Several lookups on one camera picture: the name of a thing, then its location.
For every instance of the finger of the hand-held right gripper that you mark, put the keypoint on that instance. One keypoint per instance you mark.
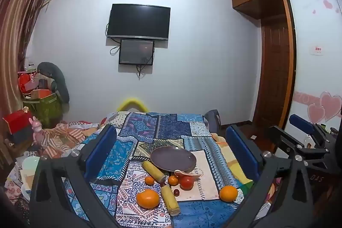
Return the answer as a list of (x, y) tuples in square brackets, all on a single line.
[(304, 123), (290, 147)]

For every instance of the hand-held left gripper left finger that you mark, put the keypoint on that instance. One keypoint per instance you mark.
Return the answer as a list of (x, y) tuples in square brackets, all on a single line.
[(103, 153)]

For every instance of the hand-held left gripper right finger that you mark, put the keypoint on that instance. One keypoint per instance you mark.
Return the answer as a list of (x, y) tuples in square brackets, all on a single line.
[(241, 153)]

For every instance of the large orange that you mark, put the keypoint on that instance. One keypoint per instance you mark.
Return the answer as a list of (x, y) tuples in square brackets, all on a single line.
[(228, 193), (147, 198)]

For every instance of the yellow corn cob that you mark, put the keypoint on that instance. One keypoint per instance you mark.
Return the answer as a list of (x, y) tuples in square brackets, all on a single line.
[(153, 171), (170, 200)]

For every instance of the small tangerine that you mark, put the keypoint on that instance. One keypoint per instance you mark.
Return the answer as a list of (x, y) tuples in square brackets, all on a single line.
[(149, 180), (173, 180)]

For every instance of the white conch shell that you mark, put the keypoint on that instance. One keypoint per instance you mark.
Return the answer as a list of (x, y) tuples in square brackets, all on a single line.
[(183, 172)]

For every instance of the red tomato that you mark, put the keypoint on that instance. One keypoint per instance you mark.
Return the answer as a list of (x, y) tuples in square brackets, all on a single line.
[(186, 182)]

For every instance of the dark red grape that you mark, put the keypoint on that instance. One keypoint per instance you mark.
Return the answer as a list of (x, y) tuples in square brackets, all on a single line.
[(163, 184), (176, 192)]

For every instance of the dark purple plate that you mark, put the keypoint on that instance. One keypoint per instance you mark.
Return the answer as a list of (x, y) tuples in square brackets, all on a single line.
[(171, 158)]

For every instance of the rainbow fleece blanket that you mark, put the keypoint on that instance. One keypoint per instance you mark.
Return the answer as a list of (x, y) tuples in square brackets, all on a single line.
[(227, 149)]

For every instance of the orange striped cloth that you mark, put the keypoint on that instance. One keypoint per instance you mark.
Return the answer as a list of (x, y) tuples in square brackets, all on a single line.
[(66, 134)]

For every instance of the dark chair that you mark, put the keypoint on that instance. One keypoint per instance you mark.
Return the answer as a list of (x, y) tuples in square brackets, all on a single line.
[(212, 121)]

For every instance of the brown wooden door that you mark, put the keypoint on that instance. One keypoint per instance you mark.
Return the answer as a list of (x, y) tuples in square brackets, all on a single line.
[(274, 75)]

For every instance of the pink rabbit toy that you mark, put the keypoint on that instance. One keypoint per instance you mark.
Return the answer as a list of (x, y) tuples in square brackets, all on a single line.
[(37, 130)]

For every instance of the green cardboard box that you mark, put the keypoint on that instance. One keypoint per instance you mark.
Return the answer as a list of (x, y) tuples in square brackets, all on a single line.
[(46, 107)]

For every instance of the blue patchwork printed blanket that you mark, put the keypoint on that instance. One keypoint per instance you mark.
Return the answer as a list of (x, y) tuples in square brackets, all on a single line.
[(171, 126)]

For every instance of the white door label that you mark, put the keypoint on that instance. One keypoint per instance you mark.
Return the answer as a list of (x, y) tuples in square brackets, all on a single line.
[(317, 49)]

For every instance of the orange box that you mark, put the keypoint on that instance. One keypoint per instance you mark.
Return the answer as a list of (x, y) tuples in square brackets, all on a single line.
[(40, 94)]

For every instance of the red box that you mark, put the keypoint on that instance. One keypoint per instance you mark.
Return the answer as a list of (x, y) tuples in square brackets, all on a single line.
[(17, 118)]

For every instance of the white heart-print sliding door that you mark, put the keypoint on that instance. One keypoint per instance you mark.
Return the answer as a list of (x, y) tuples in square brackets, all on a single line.
[(312, 30)]

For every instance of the red bag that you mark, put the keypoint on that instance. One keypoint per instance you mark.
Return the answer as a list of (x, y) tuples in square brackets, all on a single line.
[(25, 82)]

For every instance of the brown striped curtain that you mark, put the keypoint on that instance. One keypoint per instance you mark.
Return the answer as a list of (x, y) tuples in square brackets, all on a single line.
[(18, 25)]

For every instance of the small black wall monitor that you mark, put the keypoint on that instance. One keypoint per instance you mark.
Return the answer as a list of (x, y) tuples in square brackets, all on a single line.
[(136, 51)]

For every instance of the black wall television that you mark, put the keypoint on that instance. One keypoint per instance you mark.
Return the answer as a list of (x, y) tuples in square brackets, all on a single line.
[(139, 21)]

